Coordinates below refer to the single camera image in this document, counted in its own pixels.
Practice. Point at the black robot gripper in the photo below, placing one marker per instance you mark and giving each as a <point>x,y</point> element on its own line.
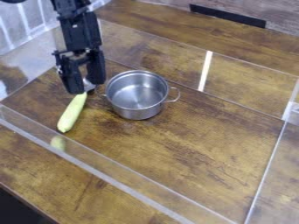
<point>82,38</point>

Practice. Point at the small stainless steel pot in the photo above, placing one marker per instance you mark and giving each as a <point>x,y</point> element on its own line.
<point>138,94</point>

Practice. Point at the green handled metal spoon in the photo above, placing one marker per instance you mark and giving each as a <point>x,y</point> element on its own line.
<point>71,113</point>

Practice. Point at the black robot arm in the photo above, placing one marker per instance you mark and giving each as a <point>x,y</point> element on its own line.
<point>81,61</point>

